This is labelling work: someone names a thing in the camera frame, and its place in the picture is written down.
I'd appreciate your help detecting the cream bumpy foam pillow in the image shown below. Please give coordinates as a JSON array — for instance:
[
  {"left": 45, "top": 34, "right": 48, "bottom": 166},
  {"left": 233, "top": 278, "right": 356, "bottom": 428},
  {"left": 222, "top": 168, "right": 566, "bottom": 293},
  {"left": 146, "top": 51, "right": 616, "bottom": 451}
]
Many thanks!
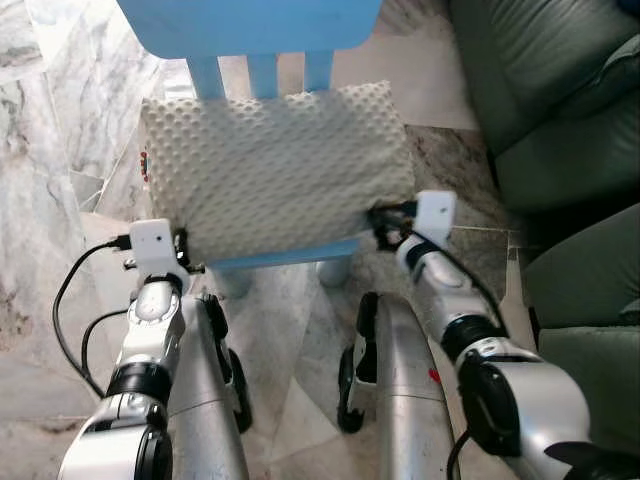
[{"left": 139, "top": 81, "right": 417, "bottom": 267}]

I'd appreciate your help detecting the dark green leather sofa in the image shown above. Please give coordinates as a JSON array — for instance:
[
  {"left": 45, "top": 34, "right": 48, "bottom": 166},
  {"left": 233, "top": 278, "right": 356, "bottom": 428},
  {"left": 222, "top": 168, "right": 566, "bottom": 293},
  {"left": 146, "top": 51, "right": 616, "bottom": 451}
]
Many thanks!
[{"left": 446, "top": 0, "right": 640, "bottom": 480}]

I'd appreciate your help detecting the silver robot left leg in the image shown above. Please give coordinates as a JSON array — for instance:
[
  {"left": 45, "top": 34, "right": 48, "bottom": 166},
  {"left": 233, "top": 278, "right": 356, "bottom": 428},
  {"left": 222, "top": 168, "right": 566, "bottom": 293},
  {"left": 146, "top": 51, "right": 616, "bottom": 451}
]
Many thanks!
[{"left": 163, "top": 290, "right": 254, "bottom": 480}]

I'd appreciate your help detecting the silver robot leg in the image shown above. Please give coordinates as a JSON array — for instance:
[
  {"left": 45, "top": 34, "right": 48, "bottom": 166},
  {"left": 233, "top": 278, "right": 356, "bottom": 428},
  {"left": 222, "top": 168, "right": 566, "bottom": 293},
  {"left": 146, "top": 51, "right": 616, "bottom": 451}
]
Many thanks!
[
  {"left": 337, "top": 291, "right": 458, "bottom": 480},
  {"left": 163, "top": 290, "right": 254, "bottom": 480}
]

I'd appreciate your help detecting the silver robot right leg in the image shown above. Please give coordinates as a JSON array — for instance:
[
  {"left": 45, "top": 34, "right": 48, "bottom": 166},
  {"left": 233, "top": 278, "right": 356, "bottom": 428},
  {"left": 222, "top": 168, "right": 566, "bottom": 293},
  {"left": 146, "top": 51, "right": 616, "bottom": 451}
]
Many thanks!
[{"left": 337, "top": 291, "right": 458, "bottom": 480}]

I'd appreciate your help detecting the light blue children's chair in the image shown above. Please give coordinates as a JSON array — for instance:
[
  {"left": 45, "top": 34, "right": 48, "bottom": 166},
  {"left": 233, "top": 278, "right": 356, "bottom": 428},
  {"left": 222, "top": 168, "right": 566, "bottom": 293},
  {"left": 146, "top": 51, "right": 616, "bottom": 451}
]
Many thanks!
[{"left": 117, "top": 0, "right": 384, "bottom": 291}]

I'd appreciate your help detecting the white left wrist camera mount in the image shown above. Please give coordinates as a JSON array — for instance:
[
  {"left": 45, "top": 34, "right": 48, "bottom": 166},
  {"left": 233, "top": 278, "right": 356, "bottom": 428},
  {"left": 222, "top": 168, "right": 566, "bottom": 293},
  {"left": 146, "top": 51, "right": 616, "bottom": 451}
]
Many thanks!
[{"left": 126, "top": 219, "right": 183, "bottom": 279}]

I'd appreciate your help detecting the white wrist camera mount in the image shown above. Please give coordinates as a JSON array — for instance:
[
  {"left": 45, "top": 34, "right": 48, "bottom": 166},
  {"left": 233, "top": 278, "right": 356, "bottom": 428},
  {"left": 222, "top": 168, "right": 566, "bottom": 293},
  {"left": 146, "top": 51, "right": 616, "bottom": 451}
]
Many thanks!
[
  {"left": 412, "top": 190, "right": 459, "bottom": 251},
  {"left": 126, "top": 219, "right": 183, "bottom": 279}
]

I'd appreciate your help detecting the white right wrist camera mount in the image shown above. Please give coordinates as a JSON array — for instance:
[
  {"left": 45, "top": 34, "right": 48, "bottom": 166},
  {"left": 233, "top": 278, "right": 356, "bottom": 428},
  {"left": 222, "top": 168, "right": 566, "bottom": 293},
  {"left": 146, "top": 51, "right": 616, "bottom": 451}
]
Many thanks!
[{"left": 412, "top": 190, "right": 459, "bottom": 251}]

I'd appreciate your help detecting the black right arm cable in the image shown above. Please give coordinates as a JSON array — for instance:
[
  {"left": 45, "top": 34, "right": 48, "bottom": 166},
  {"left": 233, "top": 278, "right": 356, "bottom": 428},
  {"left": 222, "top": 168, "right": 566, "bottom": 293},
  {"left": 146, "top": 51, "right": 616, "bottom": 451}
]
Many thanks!
[{"left": 428, "top": 248, "right": 513, "bottom": 337}]

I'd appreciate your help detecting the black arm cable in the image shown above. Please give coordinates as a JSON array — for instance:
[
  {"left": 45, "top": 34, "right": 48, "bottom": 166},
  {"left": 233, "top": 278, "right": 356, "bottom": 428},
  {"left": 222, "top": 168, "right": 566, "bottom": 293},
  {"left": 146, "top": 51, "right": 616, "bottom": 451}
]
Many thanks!
[
  {"left": 51, "top": 236, "right": 134, "bottom": 401},
  {"left": 428, "top": 248, "right": 513, "bottom": 337}
]

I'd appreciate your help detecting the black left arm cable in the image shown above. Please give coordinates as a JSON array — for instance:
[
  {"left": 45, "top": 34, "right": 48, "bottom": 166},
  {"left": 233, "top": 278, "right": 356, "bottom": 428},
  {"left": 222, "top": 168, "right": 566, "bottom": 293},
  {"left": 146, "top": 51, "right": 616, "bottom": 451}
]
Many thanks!
[{"left": 51, "top": 236, "right": 134, "bottom": 401}]

